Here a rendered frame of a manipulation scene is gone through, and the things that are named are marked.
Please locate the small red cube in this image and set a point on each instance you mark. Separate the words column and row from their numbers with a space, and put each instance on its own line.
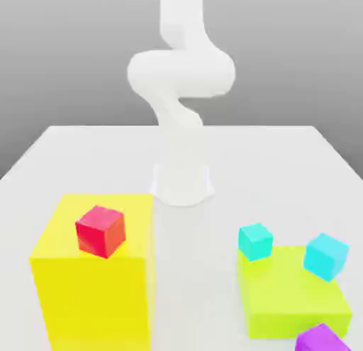
column 99, row 232

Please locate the large lime green box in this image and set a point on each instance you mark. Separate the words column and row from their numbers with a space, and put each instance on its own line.
column 289, row 297

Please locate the small purple cube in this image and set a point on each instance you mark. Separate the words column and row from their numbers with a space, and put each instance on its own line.
column 320, row 339

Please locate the small cyan cube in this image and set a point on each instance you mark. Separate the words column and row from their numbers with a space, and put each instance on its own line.
column 324, row 256
column 255, row 241

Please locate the large yellow box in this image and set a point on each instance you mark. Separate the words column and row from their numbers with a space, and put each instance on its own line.
column 93, row 300

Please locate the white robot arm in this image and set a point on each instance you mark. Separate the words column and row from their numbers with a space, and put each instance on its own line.
column 181, row 73

